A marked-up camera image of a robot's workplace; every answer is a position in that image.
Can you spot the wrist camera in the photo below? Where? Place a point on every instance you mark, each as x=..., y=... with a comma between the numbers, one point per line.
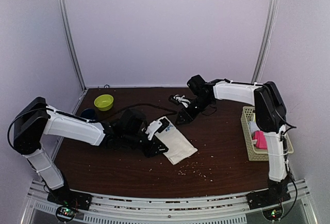
x=179, y=99
x=156, y=126

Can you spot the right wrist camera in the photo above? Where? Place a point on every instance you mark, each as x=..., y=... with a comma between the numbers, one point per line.
x=179, y=99

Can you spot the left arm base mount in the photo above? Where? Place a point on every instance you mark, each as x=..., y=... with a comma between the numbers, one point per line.
x=70, y=203

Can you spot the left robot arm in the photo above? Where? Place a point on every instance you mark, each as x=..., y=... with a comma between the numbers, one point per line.
x=38, y=118

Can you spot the white towel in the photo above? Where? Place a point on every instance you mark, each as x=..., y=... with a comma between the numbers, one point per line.
x=179, y=146

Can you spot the right aluminium frame post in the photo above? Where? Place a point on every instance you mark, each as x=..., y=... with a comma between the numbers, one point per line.
x=266, y=40

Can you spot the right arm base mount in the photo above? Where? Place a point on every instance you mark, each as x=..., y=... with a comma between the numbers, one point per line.
x=270, y=203

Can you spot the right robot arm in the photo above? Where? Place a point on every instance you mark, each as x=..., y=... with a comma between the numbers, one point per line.
x=270, y=118

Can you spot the left aluminium frame post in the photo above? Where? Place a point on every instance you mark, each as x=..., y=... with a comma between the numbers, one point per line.
x=70, y=44

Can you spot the aluminium front rail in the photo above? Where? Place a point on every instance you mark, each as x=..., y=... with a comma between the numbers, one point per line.
x=232, y=208

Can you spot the green bowl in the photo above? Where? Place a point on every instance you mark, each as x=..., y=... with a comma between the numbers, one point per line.
x=104, y=102

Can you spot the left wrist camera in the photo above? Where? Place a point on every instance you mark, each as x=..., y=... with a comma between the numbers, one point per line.
x=156, y=126

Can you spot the aluminium frame post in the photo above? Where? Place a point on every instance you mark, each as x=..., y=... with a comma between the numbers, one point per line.
x=70, y=44
x=266, y=40

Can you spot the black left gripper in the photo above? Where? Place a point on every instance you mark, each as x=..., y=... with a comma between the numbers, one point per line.
x=150, y=150

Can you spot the beige plastic basket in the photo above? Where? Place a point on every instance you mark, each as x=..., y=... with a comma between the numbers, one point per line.
x=255, y=140

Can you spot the dark blue mug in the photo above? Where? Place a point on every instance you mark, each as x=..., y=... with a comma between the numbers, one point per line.
x=89, y=113

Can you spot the pink towel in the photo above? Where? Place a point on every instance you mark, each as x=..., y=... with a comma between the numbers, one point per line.
x=260, y=138

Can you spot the light blue rolled towel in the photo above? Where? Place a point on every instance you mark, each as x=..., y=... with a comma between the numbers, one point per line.
x=252, y=126

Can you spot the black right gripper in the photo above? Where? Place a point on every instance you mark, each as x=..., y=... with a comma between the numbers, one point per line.
x=187, y=119

